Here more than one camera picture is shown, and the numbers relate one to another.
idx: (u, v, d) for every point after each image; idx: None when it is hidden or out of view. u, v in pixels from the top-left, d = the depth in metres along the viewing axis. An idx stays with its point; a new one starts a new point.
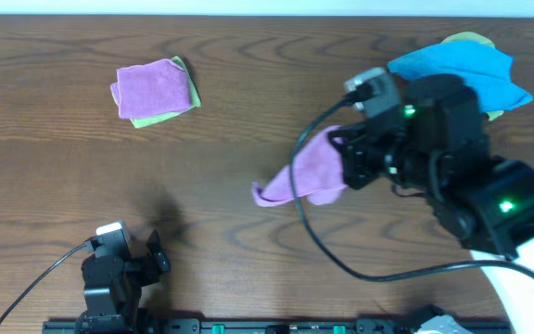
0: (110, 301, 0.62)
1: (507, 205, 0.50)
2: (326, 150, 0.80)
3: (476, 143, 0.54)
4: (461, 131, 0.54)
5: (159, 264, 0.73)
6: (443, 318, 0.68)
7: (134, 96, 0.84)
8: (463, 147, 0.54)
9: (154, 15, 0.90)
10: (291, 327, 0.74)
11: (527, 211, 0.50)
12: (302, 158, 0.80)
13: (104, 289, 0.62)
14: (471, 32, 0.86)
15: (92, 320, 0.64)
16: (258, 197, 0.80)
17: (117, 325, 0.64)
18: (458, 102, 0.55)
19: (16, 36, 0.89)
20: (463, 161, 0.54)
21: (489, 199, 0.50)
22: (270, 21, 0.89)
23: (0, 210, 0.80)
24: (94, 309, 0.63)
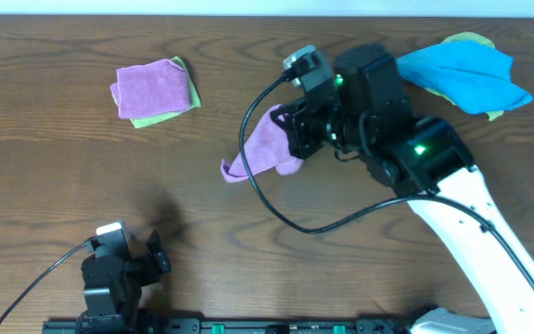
0: (110, 300, 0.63)
1: (420, 147, 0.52)
2: (275, 128, 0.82)
3: (398, 102, 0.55)
4: (382, 92, 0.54)
5: (159, 263, 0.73)
6: (437, 311, 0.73)
7: (134, 96, 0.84)
8: (387, 108, 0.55)
9: (154, 15, 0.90)
10: (291, 327, 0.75)
11: (437, 152, 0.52)
12: (256, 138, 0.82)
13: (105, 289, 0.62)
14: (470, 32, 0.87)
15: (92, 319, 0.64)
16: (224, 175, 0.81)
17: (117, 325, 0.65)
18: (377, 64, 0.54)
19: (17, 37, 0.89)
20: (386, 119, 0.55)
21: (407, 147, 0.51)
22: (270, 21, 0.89)
23: (1, 210, 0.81)
24: (94, 309, 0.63)
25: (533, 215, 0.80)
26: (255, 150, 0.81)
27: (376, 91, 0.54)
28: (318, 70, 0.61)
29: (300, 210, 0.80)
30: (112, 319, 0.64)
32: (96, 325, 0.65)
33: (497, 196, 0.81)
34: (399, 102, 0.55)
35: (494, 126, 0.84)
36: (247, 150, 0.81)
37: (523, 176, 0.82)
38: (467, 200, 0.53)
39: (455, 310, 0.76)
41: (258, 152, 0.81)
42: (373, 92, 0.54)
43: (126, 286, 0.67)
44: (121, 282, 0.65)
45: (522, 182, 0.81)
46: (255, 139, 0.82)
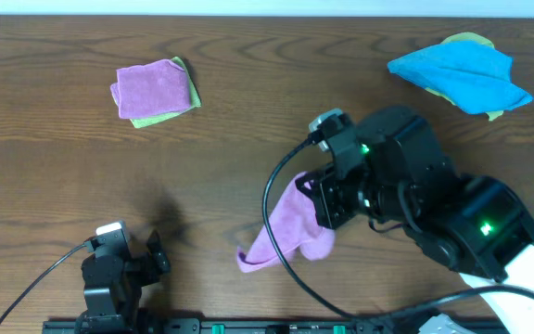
0: (110, 300, 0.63)
1: (486, 228, 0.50)
2: (300, 199, 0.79)
3: (437, 167, 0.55)
4: (418, 160, 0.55)
5: (159, 263, 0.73)
6: (440, 319, 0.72)
7: (134, 96, 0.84)
8: (426, 173, 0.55)
9: (154, 15, 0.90)
10: (291, 327, 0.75)
11: (502, 229, 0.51)
12: (279, 212, 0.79)
13: (104, 289, 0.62)
14: (471, 32, 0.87)
15: (93, 319, 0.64)
16: (241, 263, 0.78)
17: (117, 325, 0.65)
18: (410, 134, 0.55)
19: (17, 37, 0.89)
20: (429, 187, 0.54)
21: (465, 224, 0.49)
22: (270, 21, 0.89)
23: (1, 210, 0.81)
24: (94, 309, 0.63)
25: (533, 215, 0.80)
26: (282, 226, 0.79)
27: (413, 158, 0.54)
28: (349, 127, 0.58)
29: None
30: (112, 320, 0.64)
32: (96, 325, 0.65)
33: None
34: (438, 165, 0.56)
35: (495, 127, 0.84)
36: (274, 226, 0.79)
37: (523, 177, 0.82)
38: (533, 282, 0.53)
39: (455, 310, 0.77)
41: (285, 229, 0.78)
42: (408, 160, 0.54)
43: (126, 286, 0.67)
44: (121, 282, 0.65)
45: (522, 182, 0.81)
46: (282, 211, 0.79)
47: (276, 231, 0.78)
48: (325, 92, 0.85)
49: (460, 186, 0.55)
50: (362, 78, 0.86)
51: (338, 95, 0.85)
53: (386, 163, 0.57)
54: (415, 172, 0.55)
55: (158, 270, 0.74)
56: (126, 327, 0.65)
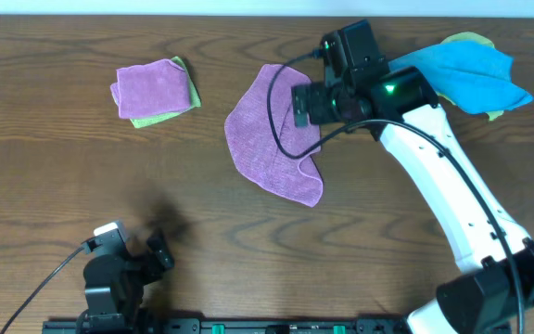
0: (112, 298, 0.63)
1: (389, 86, 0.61)
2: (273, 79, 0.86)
3: (375, 60, 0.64)
4: (362, 52, 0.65)
5: (162, 260, 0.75)
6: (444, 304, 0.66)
7: (134, 96, 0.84)
8: (364, 63, 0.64)
9: (154, 15, 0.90)
10: (291, 327, 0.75)
11: (399, 93, 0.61)
12: (263, 97, 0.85)
13: (105, 289, 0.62)
14: (471, 32, 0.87)
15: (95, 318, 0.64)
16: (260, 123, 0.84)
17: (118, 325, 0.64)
18: (357, 29, 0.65)
19: (17, 36, 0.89)
20: (367, 73, 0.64)
21: (375, 87, 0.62)
22: (270, 21, 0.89)
23: (1, 210, 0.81)
24: (95, 307, 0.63)
25: (533, 215, 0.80)
26: (263, 102, 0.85)
27: (356, 53, 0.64)
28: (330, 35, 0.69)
29: (301, 211, 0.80)
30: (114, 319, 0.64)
32: (98, 325, 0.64)
33: (497, 196, 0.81)
34: (375, 60, 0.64)
35: (495, 126, 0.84)
36: (255, 106, 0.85)
37: (523, 176, 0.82)
38: (510, 226, 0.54)
39: None
41: (260, 123, 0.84)
42: (352, 48, 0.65)
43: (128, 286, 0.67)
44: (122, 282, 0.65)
45: (522, 182, 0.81)
46: (264, 94, 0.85)
47: (252, 119, 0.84)
48: None
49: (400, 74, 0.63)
50: None
51: None
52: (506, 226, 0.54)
53: (344, 55, 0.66)
54: (352, 57, 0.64)
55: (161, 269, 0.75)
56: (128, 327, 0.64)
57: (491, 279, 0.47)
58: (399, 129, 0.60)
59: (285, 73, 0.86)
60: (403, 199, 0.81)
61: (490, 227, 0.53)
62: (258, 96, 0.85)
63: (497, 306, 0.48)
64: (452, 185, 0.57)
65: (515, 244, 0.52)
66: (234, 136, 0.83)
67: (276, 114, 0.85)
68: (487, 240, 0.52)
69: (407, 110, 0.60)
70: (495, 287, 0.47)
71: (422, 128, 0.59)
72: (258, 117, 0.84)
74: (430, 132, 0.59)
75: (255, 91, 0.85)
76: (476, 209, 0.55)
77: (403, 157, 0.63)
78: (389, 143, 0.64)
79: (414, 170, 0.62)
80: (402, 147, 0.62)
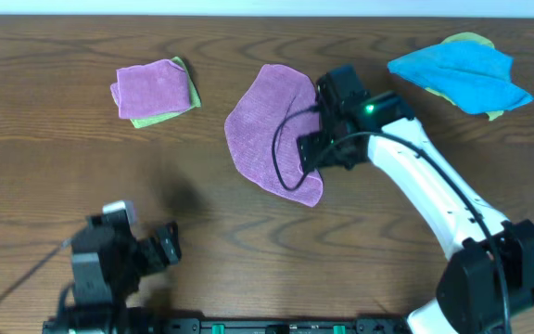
0: (99, 269, 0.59)
1: (369, 106, 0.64)
2: (273, 79, 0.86)
3: (360, 94, 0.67)
4: (347, 88, 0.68)
5: (167, 252, 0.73)
6: None
7: (134, 96, 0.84)
8: (349, 96, 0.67)
9: (154, 15, 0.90)
10: (291, 327, 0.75)
11: (379, 112, 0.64)
12: (263, 98, 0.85)
13: (92, 255, 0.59)
14: (471, 32, 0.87)
15: (81, 293, 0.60)
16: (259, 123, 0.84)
17: (106, 299, 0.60)
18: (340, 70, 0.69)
19: (17, 36, 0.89)
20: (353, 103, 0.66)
21: (358, 109, 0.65)
22: (270, 21, 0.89)
23: (1, 210, 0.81)
24: (81, 279, 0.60)
25: (532, 214, 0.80)
26: (262, 102, 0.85)
27: (343, 90, 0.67)
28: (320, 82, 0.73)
29: (301, 211, 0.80)
30: (101, 294, 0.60)
32: (82, 301, 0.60)
33: (498, 195, 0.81)
34: (360, 95, 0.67)
35: (494, 126, 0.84)
36: (255, 106, 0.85)
37: (522, 176, 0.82)
38: (489, 211, 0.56)
39: None
41: (260, 123, 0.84)
42: (338, 84, 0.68)
43: (117, 260, 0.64)
44: (110, 252, 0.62)
45: (522, 182, 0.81)
46: (264, 94, 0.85)
47: (253, 119, 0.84)
48: None
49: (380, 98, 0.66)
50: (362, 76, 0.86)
51: None
52: (484, 211, 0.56)
53: (332, 95, 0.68)
54: (340, 94, 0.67)
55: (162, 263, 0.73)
56: (116, 302, 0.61)
57: (476, 257, 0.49)
58: (380, 140, 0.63)
59: (285, 73, 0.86)
60: (403, 199, 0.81)
61: (468, 212, 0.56)
62: (258, 96, 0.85)
63: (485, 289, 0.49)
64: (432, 181, 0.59)
65: (494, 225, 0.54)
66: (234, 136, 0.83)
67: (276, 114, 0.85)
68: (465, 226, 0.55)
69: (386, 123, 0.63)
70: (479, 263, 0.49)
71: (400, 135, 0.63)
72: (257, 117, 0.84)
74: (409, 138, 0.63)
75: (255, 92, 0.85)
76: (455, 199, 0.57)
77: (388, 164, 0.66)
78: (376, 156, 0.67)
79: (400, 175, 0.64)
80: (385, 154, 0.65)
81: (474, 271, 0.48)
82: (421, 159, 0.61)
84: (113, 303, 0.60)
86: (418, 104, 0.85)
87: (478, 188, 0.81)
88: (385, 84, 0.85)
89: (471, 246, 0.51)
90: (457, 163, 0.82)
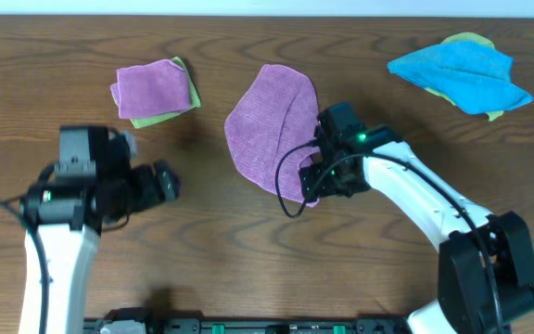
0: (86, 137, 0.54)
1: (362, 135, 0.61)
2: (273, 79, 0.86)
3: (356, 126, 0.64)
4: (343, 121, 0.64)
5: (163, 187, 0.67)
6: None
7: (134, 96, 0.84)
8: (347, 129, 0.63)
9: (154, 15, 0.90)
10: (291, 327, 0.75)
11: (373, 140, 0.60)
12: (263, 97, 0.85)
13: (82, 129, 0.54)
14: (471, 32, 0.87)
15: (61, 171, 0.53)
16: (259, 124, 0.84)
17: (86, 178, 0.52)
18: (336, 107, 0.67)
19: (17, 37, 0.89)
20: (349, 133, 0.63)
21: (351, 140, 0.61)
22: (270, 21, 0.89)
23: (1, 210, 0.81)
24: (67, 151, 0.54)
25: (532, 215, 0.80)
26: (262, 103, 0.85)
27: (341, 124, 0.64)
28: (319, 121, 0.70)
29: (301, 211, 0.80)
30: (82, 173, 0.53)
32: (60, 179, 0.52)
33: (497, 195, 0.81)
34: (357, 127, 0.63)
35: (494, 126, 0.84)
36: (254, 106, 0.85)
37: (522, 176, 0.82)
38: (474, 208, 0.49)
39: None
41: (260, 123, 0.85)
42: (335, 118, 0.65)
43: (105, 160, 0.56)
44: (102, 147, 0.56)
45: (522, 182, 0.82)
46: (264, 94, 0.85)
47: (252, 119, 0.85)
48: (325, 92, 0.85)
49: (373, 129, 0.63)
50: (362, 77, 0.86)
51: (337, 95, 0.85)
52: (469, 207, 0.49)
53: (330, 127, 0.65)
54: (336, 125, 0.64)
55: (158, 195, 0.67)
56: (96, 183, 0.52)
57: (460, 248, 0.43)
58: (374, 162, 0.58)
59: (285, 73, 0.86)
60: None
61: (452, 210, 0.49)
62: (258, 96, 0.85)
63: (475, 286, 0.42)
64: (413, 183, 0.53)
65: (478, 217, 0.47)
66: (235, 136, 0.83)
67: (276, 114, 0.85)
68: (451, 224, 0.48)
69: (376, 146, 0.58)
70: (465, 256, 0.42)
71: (387, 152, 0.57)
72: (258, 117, 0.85)
74: (396, 155, 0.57)
75: (256, 92, 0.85)
76: (438, 199, 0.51)
77: (385, 186, 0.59)
78: (375, 178, 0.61)
79: (393, 192, 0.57)
80: (377, 173, 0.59)
81: (461, 264, 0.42)
82: (409, 171, 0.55)
84: (95, 184, 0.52)
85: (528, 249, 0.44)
86: (418, 104, 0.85)
87: (477, 188, 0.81)
88: (385, 85, 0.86)
89: (454, 237, 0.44)
90: (457, 163, 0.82)
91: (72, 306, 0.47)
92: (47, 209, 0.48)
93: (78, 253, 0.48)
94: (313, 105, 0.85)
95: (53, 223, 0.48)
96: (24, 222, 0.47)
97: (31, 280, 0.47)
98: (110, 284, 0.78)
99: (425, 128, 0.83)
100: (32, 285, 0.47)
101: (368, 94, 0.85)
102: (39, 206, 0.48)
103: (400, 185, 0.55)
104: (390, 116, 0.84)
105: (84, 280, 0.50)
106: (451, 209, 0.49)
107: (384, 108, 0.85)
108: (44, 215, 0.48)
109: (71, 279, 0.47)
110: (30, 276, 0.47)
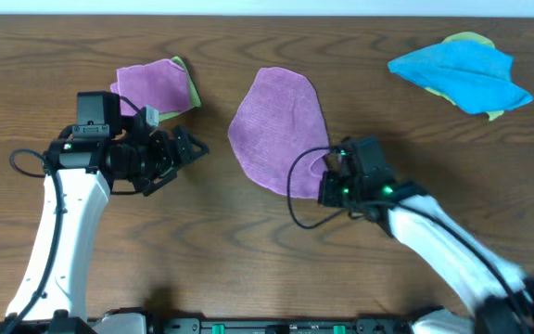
0: (101, 105, 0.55)
1: (387, 189, 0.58)
2: (271, 81, 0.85)
3: (382, 170, 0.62)
4: (371, 161, 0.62)
5: (179, 150, 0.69)
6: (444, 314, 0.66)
7: (134, 96, 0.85)
8: (374, 173, 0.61)
9: (153, 14, 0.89)
10: (291, 327, 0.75)
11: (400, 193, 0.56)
12: (264, 100, 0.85)
13: (97, 96, 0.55)
14: (471, 32, 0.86)
15: (79, 132, 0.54)
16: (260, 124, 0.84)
17: (101, 138, 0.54)
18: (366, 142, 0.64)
19: (16, 36, 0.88)
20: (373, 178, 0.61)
21: (375, 190, 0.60)
22: (270, 20, 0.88)
23: (0, 210, 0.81)
24: (83, 114, 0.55)
25: (531, 215, 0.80)
26: (262, 106, 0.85)
27: (365, 160, 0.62)
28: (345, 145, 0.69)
29: (301, 211, 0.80)
30: (99, 134, 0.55)
32: (78, 138, 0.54)
33: (496, 196, 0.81)
34: (383, 170, 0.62)
35: (495, 126, 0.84)
36: (255, 110, 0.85)
37: (522, 176, 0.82)
38: (503, 263, 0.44)
39: (455, 310, 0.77)
41: (260, 127, 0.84)
42: (362, 156, 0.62)
43: (119, 128, 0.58)
44: (117, 115, 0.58)
45: (522, 182, 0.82)
46: (264, 97, 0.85)
47: (253, 123, 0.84)
48: (325, 92, 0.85)
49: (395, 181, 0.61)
50: (362, 77, 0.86)
51: (338, 95, 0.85)
52: (498, 261, 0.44)
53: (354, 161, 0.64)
54: (363, 166, 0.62)
55: (177, 158, 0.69)
56: (111, 144, 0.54)
57: (494, 312, 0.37)
58: (400, 216, 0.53)
59: (282, 75, 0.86)
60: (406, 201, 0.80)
61: (480, 265, 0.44)
62: (258, 101, 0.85)
63: None
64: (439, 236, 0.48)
65: (509, 273, 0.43)
66: (239, 141, 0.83)
67: (278, 118, 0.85)
68: (479, 279, 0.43)
69: (405, 199, 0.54)
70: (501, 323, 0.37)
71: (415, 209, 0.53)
72: (260, 120, 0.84)
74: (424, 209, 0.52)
75: (254, 95, 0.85)
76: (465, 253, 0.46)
77: (409, 238, 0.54)
78: (399, 232, 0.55)
79: (420, 245, 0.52)
80: (407, 229, 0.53)
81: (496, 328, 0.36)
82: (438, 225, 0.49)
84: (110, 144, 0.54)
85: None
86: (418, 104, 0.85)
87: (477, 188, 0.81)
88: (385, 85, 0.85)
89: (487, 299, 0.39)
90: (457, 163, 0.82)
91: (82, 236, 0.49)
92: (67, 156, 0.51)
93: (91, 192, 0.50)
94: (316, 106, 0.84)
95: (71, 169, 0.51)
96: (44, 162, 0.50)
97: (46, 213, 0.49)
98: (109, 284, 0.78)
99: (425, 128, 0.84)
100: (47, 214, 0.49)
101: (368, 94, 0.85)
102: (59, 153, 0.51)
103: (425, 238, 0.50)
104: (390, 116, 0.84)
105: (95, 218, 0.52)
106: (479, 264, 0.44)
107: (384, 108, 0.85)
108: (65, 162, 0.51)
109: (83, 212, 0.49)
110: (44, 210, 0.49)
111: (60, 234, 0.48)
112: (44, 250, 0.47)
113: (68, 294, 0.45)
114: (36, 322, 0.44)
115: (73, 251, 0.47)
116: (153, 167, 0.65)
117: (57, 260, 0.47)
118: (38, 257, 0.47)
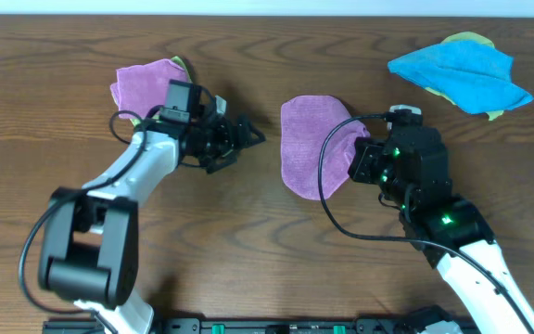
0: (186, 97, 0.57)
1: (446, 218, 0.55)
2: (298, 111, 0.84)
3: (441, 185, 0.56)
4: (432, 172, 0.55)
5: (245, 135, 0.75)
6: (451, 326, 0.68)
7: (134, 96, 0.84)
8: (430, 187, 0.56)
9: (153, 15, 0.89)
10: (291, 327, 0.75)
11: (462, 228, 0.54)
12: (302, 131, 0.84)
13: (185, 87, 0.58)
14: (473, 32, 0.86)
15: (164, 113, 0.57)
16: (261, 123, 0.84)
17: (182, 123, 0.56)
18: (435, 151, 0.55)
19: (17, 36, 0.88)
20: (430, 196, 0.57)
21: (431, 215, 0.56)
22: (270, 21, 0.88)
23: (1, 210, 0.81)
24: (171, 99, 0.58)
25: (531, 215, 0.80)
26: (302, 140, 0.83)
27: (426, 173, 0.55)
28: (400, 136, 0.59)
29: (301, 210, 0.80)
30: (179, 119, 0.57)
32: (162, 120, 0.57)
33: (497, 196, 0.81)
34: (442, 184, 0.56)
35: (495, 126, 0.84)
36: (298, 147, 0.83)
37: (522, 176, 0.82)
38: None
39: (455, 310, 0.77)
41: (311, 160, 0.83)
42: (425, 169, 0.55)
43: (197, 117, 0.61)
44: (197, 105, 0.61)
45: (521, 182, 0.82)
46: (300, 131, 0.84)
47: (302, 160, 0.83)
48: (325, 92, 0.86)
49: (451, 200, 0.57)
50: (362, 77, 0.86)
51: (338, 95, 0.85)
52: None
53: (413, 169, 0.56)
54: (423, 180, 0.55)
55: (238, 143, 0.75)
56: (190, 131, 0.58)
57: None
58: (456, 261, 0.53)
59: (303, 103, 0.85)
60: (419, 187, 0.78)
61: None
62: (296, 137, 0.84)
63: None
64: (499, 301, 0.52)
65: None
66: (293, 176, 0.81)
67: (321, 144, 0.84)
68: None
69: (464, 244, 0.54)
70: None
71: (478, 263, 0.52)
72: (303, 150, 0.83)
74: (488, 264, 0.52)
75: (286, 129, 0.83)
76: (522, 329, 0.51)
77: (456, 283, 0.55)
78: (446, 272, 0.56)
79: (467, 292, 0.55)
80: (461, 275, 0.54)
81: None
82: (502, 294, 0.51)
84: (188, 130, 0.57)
85: None
86: (418, 104, 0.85)
87: (477, 188, 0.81)
88: (385, 85, 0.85)
89: None
90: (457, 163, 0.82)
91: (153, 168, 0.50)
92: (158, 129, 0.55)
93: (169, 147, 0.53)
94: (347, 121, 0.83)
95: (158, 134, 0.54)
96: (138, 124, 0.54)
97: (130, 149, 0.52)
98: None
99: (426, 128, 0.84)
100: (131, 148, 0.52)
101: (369, 94, 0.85)
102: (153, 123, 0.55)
103: (483, 293, 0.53)
104: None
105: (162, 173, 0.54)
106: None
107: (384, 108, 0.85)
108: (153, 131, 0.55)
109: (159, 153, 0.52)
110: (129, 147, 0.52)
111: (137, 157, 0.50)
112: (121, 164, 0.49)
113: (132, 195, 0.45)
114: (99, 201, 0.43)
115: (145, 172, 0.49)
116: (217, 148, 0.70)
117: (133, 171, 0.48)
118: (116, 167, 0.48)
